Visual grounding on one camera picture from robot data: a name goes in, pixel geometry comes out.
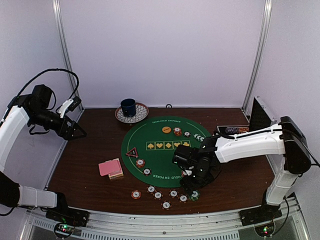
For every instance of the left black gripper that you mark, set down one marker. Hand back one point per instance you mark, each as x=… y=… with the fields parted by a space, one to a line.
x=73 y=125

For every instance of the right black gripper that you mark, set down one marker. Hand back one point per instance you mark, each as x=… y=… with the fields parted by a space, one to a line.
x=190 y=186

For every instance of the red chips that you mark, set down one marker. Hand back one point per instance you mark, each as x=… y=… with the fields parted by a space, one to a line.
x=183 y=173
x=177 y=131
x=140 y=163

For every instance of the green poker chip stack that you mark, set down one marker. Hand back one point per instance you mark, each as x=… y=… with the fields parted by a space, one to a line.
x=194 y=196

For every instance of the green chips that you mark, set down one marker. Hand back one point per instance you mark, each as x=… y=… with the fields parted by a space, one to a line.
x=199 y=137

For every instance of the orange big blind button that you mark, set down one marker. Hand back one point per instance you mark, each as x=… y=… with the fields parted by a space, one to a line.
x=166 y=129

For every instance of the pink playing card deck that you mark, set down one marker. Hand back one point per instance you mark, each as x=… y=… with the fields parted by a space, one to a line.
x=110 y=168

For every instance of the triangular black red dealer button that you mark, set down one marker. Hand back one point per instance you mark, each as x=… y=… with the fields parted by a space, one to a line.
x=132 y=153

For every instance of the red poker chip stack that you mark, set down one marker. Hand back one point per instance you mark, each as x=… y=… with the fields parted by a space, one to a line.
x=136 y=194

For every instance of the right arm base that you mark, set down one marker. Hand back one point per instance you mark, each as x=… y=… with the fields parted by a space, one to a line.
x=262 y=217

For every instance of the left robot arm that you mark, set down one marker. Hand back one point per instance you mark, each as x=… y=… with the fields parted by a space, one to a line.
x=31 y=110

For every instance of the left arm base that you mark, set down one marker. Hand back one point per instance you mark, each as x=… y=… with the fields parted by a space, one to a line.
x=68 y=221

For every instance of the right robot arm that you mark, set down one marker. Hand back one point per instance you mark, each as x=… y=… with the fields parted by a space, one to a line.
x=283 y=138

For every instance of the scattered brown chip two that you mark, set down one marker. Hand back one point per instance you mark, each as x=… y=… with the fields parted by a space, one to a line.
x=158 y=195

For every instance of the scattered brown chip three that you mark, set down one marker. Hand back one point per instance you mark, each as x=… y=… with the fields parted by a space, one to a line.
x=166 y=205

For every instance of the scattered brown chip one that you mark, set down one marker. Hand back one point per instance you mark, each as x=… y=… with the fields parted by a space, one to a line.
x=151 y=189

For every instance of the round green poker mat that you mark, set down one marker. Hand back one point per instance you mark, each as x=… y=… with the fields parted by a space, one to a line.
x=157 y=148

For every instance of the dark blue mug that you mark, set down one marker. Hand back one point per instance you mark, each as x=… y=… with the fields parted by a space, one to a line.
x=128 y=107

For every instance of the patterned ceramic saucer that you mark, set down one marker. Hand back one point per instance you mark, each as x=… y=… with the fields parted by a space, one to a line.
x=142 y=112

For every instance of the aluminium poker chip case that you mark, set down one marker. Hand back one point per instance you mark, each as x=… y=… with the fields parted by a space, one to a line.
x=261 y=117

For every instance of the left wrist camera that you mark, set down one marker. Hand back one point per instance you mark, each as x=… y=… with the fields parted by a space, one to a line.
x=68 y=105

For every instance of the front aluminium rail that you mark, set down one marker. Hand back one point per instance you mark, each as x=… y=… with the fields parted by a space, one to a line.
x=223 y=225

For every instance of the left aluminium frame post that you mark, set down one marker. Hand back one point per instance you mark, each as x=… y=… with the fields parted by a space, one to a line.
x=63 y=43

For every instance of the aluminium frame post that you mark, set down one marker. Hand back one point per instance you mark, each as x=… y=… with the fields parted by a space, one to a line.
x=264 y=30
x=63 y=43

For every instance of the right aluminium frame post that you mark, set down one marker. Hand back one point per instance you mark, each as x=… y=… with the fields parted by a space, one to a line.
x=264 y=30

